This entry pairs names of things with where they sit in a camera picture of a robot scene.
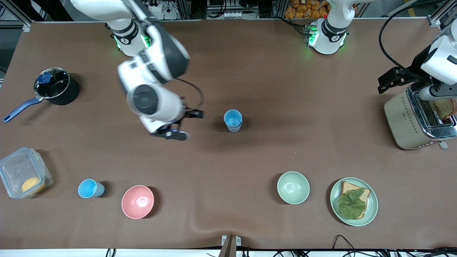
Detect beige and chrome toaster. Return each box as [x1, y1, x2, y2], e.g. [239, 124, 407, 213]
[384, 83, 457, 150]

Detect brown toast slice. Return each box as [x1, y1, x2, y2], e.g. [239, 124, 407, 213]
[430, 99, 457, 121]

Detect pink bowl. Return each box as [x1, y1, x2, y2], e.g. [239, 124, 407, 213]
[121, 185, 155, 219]

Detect brown bread slice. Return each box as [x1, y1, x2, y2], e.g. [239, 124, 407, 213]
[338, 181, 371, 220]

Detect orange snack packs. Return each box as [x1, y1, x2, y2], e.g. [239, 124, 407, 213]
[284, 0, 330, 19]

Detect white power strip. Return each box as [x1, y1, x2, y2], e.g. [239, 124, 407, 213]
[146, 0, 165, 13]

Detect pale green bowl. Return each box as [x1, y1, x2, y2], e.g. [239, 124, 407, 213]
[277, 171, 310, 205]

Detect pale green plate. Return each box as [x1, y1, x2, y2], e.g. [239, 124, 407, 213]
[330, 177, 378, 227]

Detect green lettuce leaf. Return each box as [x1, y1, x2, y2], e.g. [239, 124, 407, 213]
[338, 188, 367, 219]

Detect glass lid with blue knob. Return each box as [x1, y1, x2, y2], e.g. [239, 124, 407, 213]
[34, 68, 70, 100]

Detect orange round food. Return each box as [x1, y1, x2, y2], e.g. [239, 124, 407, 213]
[21, 177, 46, 195]

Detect clear plastic storage container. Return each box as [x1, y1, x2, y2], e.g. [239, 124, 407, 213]
[0, 147, 54, 199]

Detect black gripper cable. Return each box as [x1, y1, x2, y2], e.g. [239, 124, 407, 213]
[379, 0, 457, 72]
[174, 77, 205, 112]

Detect aluminium frame profile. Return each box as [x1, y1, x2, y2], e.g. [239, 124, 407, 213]
[428, 0, 457, 28]
[0, 0, 50, 32]

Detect black pot with blue handle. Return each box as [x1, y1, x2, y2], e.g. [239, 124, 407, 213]
[3, 67, 81, 123]

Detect thin black cable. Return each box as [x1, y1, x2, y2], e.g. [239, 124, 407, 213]
[332, 234, 359, 257]

